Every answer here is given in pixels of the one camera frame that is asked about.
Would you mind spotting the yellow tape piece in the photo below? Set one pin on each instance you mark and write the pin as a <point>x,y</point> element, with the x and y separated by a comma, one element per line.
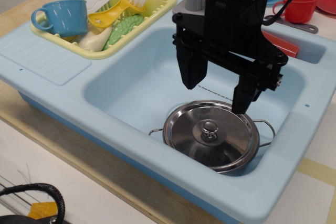
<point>41,210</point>

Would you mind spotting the shiny steel pot lid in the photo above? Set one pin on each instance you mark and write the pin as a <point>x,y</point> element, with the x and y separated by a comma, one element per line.
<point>208,137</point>

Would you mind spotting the grey plastic utensil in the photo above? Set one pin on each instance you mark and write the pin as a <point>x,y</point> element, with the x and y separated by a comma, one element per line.
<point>312,29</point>

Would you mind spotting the blue plastic cup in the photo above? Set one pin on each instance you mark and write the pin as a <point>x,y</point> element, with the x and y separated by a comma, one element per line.
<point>66,18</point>

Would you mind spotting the cream plastic food piece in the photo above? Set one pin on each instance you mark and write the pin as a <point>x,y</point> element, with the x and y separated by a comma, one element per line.
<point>95,38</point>

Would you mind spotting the red plastic block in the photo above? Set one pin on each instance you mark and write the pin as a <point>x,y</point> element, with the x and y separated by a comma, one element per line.
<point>286,47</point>

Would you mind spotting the yellow dish brush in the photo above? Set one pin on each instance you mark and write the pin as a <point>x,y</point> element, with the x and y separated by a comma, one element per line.
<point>108,17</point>

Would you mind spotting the light blue toy sink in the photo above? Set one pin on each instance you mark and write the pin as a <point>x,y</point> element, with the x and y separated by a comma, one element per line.
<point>120,99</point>

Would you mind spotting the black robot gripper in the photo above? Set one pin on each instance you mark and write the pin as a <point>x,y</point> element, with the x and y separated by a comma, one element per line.
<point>229,34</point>

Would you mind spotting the green plastic vegetable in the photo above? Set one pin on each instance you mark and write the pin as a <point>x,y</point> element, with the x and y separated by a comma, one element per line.
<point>123,28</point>

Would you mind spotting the yellow plastic dish rack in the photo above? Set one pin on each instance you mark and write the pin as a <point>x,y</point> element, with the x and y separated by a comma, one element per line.
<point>154,9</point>

